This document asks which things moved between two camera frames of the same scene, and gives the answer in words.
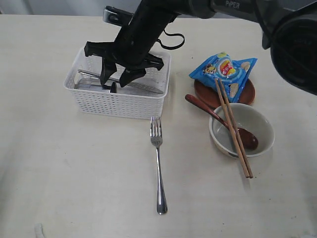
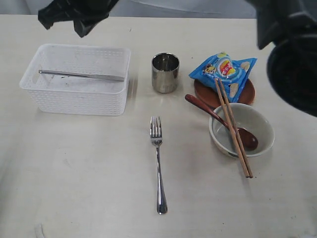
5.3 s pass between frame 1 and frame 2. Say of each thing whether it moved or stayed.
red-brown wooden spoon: stayed
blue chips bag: stayed
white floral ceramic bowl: stayed
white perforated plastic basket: moved
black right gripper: moved
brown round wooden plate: stayed
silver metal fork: stayed
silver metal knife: moved
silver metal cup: moved
